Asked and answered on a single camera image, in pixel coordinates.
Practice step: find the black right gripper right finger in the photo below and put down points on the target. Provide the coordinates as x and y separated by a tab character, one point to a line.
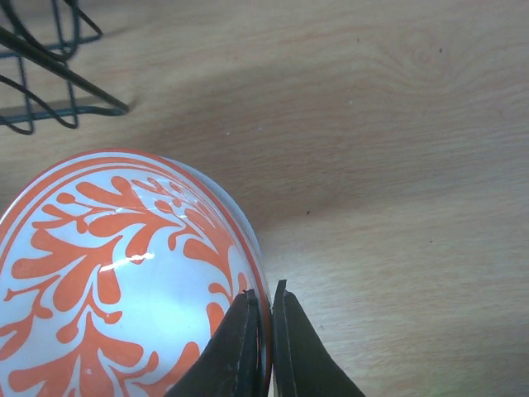
302	365

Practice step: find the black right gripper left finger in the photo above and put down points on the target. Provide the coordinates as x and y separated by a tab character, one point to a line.
228	366

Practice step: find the orange floral white bowl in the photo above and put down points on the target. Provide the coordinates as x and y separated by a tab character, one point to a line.
117	267

